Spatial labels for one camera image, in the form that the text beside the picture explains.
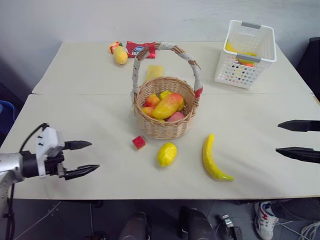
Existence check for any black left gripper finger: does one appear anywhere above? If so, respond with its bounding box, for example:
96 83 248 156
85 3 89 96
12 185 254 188
63 164 101 181
64 140 93 152

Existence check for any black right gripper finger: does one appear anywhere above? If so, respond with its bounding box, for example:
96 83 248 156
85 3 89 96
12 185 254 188
275 146 320 165
277 119 320 133

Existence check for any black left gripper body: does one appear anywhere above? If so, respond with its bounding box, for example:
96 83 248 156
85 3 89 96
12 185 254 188
44 147 70 181

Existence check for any white perforated plastic basket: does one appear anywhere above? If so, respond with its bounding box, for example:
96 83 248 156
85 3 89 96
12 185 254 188
214 19 278 90

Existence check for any pink fruit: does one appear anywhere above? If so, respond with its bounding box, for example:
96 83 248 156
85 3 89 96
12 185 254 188
166 111 186 123

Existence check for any grey trouser leg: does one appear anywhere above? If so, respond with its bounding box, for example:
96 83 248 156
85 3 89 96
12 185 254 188
270 198 320 222

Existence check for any red yellow toy block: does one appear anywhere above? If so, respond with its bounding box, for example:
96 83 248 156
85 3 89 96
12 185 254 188
131 135 147 152

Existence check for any blue plastic container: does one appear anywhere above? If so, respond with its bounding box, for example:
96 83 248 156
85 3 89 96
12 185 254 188
0 100 17 136

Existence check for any black chair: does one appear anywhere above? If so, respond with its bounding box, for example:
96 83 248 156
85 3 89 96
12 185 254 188
296 36 320 83

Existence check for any white sports shoe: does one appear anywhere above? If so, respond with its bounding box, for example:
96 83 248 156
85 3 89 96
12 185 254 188
253 201 279 240

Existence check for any dark rounded shape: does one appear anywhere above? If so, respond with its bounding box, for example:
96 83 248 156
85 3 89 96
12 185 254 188
178 205 214 240
119 211 149 240

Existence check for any orange toy item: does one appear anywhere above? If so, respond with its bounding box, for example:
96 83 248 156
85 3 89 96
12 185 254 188
234 55 256 68

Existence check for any yellow lemon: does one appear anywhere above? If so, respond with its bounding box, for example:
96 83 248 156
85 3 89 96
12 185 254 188
156 142 178 168

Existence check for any red yellow peach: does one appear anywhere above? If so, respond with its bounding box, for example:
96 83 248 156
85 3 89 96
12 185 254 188
144 93 161 108

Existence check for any large yellow red mango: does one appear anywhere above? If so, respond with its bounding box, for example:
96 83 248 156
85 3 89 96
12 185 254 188
151 92 186 120

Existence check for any black metal clamp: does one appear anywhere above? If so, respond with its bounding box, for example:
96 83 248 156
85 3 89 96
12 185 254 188
220 213 243 240

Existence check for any orange juice carton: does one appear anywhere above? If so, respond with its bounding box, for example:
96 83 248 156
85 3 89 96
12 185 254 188
108 41 125 54

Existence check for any flat yellow sponge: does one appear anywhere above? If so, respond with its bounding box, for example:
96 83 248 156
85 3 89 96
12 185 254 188
145 65 165 82

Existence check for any red snack packet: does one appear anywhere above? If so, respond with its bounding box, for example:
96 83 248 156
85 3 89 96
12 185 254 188
125 40 157 59

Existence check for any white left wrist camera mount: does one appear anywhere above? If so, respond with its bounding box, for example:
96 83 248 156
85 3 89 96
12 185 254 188
34 126 66 180

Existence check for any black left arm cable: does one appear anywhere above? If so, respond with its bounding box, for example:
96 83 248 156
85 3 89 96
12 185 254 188
18 122 50 154

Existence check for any white cord bundle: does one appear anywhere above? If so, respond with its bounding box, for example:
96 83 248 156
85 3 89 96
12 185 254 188
298 220 320 240

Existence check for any wicker basket with handle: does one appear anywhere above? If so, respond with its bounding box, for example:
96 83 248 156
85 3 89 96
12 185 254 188
129 41 204 140

